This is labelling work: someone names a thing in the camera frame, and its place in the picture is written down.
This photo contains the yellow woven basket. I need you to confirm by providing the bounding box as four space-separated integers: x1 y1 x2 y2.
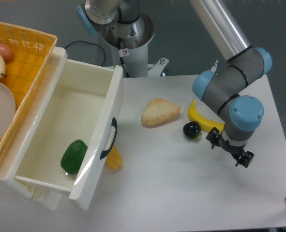
0 22 58 156

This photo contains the white clamp bolt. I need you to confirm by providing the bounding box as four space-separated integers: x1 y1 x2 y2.
211 60 218 73

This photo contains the triangular bread sandwich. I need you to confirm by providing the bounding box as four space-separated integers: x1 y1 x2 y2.
141 98 181 127

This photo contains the green bell pepper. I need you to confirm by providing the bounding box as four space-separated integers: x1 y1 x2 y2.
60 139 88 175

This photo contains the white drawer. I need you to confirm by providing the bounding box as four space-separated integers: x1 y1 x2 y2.
16 60 123 211

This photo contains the black blackberry toy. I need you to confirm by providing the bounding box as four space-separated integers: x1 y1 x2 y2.
182 121 202 141

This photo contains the yellow banana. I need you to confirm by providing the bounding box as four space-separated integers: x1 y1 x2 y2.
188 101 224 132

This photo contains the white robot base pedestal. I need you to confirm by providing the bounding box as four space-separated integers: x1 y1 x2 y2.
102 13 154 77

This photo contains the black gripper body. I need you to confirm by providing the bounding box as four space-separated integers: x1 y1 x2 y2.
219 132 245 155

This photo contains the yellow bell pepper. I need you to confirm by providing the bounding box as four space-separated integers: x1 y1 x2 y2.
105 146 123 171

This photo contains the white drawer cabinet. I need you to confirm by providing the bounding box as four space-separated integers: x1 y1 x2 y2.
0 47 67 210

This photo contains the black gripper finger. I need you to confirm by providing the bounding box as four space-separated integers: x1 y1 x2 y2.
206 128 221 148
234 150 254 168

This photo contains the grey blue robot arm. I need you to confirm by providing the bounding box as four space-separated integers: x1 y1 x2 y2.
76 0 272 167

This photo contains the white table clamp bracket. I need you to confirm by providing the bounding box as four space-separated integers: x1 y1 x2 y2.
148 57 169 77

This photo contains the black cable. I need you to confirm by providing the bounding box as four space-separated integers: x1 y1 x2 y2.
64 40 106 66

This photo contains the red apple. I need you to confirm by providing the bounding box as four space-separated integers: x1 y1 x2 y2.
0 43 14 61

